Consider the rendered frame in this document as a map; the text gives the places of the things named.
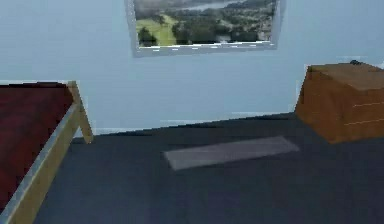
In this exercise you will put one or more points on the white framed window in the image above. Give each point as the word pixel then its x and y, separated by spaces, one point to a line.
pixel 203 23

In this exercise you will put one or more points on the brown wooden chest of drawers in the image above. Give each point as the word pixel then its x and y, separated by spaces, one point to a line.
pixel 343 103

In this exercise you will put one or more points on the small black object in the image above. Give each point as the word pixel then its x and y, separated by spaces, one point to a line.
pixel 356 62

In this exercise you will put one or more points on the red bed with wooden frame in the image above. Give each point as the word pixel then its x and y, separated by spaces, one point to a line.
pixel 26 133

